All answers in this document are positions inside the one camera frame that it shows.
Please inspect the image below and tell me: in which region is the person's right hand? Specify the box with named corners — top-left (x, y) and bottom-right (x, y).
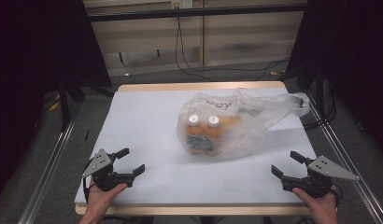
top-left (291, 189), bottom-right (339, 217)

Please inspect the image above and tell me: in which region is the translucent plastic bag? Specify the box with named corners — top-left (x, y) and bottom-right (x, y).
top-left (176, 88), bottom-right (311, 161)

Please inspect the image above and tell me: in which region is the black horizontal bar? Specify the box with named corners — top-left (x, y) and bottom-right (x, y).
top-left (86, 3), bottom-right (307, 22)

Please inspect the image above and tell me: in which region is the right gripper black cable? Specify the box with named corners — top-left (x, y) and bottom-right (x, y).
top-left (332, 183), bottom-right (344, 204)

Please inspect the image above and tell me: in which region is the aluminium rail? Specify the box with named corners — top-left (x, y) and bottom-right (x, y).
top-left (301, 90), bottom-right (383, 224)
top-left (17, 102), bottom-right (85, 224)

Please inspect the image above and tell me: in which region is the person's left hand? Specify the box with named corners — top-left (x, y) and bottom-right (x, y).
top-left (85, 182), bottom-right (128, 217)

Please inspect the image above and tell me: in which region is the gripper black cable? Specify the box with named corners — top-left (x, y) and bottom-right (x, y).
top-left (82, 176), bottom-right (94, 203)
top-left (332, 183), bottom-right (344, 204)

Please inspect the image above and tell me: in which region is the black floor cable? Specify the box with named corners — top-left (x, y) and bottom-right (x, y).
top-left (179, 18), bottom-right (291, 82)

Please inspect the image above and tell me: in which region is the dark curtain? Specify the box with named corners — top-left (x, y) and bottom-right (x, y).
top-left (0, 0), bottom-right (113, 200)
top-left (287, 0), bottom-right (383, 157)

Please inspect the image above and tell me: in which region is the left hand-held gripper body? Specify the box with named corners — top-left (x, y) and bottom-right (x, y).
top-left (81, 148), bottom-right (135, 191)

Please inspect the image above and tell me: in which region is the black metal stand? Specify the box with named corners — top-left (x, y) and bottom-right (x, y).
top-left (277, 60), bottom-right (337, 130)
top-left (57, 74), bottom-right (116, 133)

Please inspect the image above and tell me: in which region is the white table mat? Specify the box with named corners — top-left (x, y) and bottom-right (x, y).
top-left (74, 87), bottom-right (319, 205)

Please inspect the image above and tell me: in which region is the wooden table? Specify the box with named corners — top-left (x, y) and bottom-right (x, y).
top-left (75, 81), bottom-right (319, 217)

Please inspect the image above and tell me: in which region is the white power outlet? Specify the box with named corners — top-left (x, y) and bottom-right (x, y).
top-left (170, 0), bottom-right (193, 9)

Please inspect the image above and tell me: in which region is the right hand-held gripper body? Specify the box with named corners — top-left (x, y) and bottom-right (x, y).
top-left (281, 155), bottom-right (361, 199)

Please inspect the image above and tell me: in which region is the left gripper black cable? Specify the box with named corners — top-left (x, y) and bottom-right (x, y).
top-left (82, 176), bottom-right (94, 203)

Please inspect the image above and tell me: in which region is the black hanging cable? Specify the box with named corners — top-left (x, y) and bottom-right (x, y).
top-left (175, 17), bottom-right (214, 82)

